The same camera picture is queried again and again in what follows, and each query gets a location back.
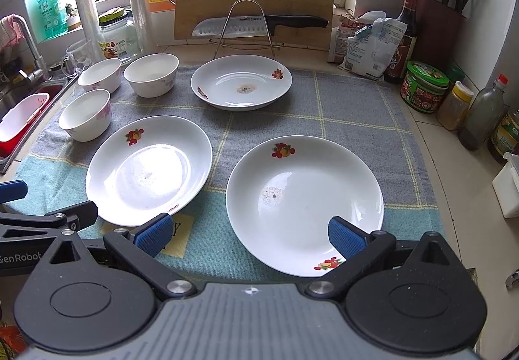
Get white bowl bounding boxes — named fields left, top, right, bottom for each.
left=58, top=89, right=112, bottom=142
left=123, top=53, right=179, bottom=98
left=78, top=59, right=121, bottom=94

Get white plate with stain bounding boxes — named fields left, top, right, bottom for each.
left=191, top=54, right=293, bottom=112

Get red wash basin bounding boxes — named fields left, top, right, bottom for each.
left=1, top=84, right=63, bottom=158

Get white pink colander basket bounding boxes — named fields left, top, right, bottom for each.
left=0, top=92, right=50, bottom=144

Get steel sink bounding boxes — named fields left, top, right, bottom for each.
left=1, top=77, right=77, bottom=175

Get steel faucet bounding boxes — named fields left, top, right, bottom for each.
left=12, top=15, right=50, bottom=81

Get grey checked towel mat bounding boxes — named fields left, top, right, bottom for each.
left=3, top=66, right=447, bottom=284

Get glass mug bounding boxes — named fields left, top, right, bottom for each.
left=60, top=39, right=94, bottom=78

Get pink rag on faucet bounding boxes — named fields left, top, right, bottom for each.
left=0, top=14, right=25, bottom=50

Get white seasoning box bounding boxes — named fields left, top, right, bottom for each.
left=492, top=153, right=519, bottom=219

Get yellow lid spice jar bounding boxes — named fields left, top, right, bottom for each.
left=436, top=81, right=474, bottom=131

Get green lidded sauce tub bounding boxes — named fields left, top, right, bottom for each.
left=400, top=60, right=450, bottom=114

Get glass jar green lid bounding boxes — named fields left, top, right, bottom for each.
left=98, top=7, right=140, bottom=64

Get small potted plant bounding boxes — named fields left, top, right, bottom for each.
left=65, top=3, right=81, bottom=30

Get dark sauce bottle green label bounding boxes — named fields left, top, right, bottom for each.
left=487, top=109, right=519, bottom=164

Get white salt bag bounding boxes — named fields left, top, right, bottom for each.
left=340, top=18, right=406, bottom=81

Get clear bottle red cap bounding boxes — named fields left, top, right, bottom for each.
left=457, top=74, right=508, bottom=151

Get green dish soap bottle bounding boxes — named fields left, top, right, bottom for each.
left=36, top=0, right=68, bottom=39

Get green cap jar behind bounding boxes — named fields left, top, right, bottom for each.
left=446, top=64, right=465, bottom=85

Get tall plastic cup stack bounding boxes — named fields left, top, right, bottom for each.
left=129, top=0, right=157, bottom=54

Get wooden knife block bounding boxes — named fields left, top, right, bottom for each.
left=412, top=0, right=465, bottom=74

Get dark soy sauce bottle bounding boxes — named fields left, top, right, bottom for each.
left=384, top=0, right=418, bottom=84

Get metal wire rack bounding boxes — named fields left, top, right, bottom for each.
left=199, top=0, right=282, bottom=60

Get black handled kitchen knife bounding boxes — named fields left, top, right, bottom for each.
left=192, top=15, right=328, bottom=39

